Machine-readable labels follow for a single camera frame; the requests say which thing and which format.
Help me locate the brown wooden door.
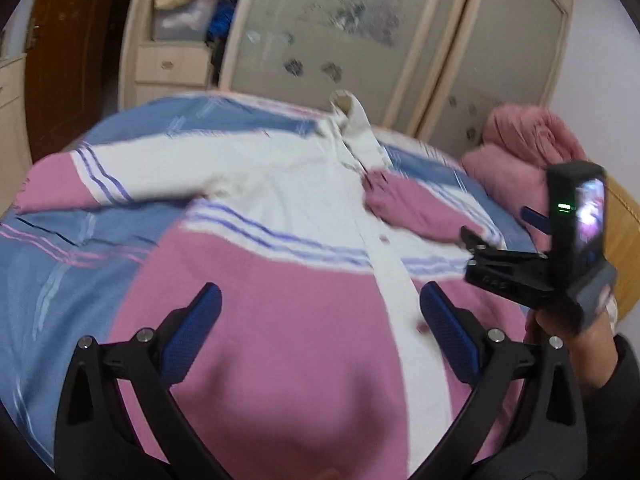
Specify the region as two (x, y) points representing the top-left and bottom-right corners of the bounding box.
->
(22, 0), (143, 163)

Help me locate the blue garment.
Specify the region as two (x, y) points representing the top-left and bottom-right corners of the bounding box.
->
(206, 0), (236, 47)

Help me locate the translucent storage box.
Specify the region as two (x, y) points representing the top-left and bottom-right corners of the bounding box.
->
(152, 0), (221, 43)

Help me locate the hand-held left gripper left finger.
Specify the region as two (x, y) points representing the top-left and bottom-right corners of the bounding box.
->
(54, 282), (226, 480)

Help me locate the pink and white hooded jacket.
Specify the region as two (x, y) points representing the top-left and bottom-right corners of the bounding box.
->
(12, 90), (541, 480)

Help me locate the person's right forearm dark sleeve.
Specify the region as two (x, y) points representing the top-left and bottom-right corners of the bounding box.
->
(580, 334), (640, 480)

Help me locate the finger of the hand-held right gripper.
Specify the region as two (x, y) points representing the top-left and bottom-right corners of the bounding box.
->
(460, 227), (550, 306)
(521, 206), (550, 235)

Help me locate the cream wardrobe drawer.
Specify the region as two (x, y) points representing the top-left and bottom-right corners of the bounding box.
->
(136, 42), (213, 87)

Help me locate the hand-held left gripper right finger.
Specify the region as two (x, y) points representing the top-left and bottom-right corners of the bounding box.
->
(415, 281), (588, 480)

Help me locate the person's right hand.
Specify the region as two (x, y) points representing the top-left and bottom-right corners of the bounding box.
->
(525, 307), (617, 388)

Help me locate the light wooden cabinet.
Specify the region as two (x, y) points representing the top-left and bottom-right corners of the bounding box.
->
(0, 55), (35, 216)

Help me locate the cream wardrobe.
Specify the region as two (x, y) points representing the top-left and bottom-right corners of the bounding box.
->
(117, 0), (576, 145)

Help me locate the wooden bed headboard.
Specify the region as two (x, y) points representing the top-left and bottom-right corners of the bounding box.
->
(602, 175), (640, 323)

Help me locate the blue striped blanket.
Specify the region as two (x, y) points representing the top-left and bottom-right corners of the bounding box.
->
(0, 92), (541, 466)

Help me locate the pink quilt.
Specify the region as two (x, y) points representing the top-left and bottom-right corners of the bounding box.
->
(460, 104), (590, 246)

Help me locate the frosted floral sliding wardrobe door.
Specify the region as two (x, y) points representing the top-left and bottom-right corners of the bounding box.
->
(217, 0), (478, 131)
(415, 0), (573, 143)

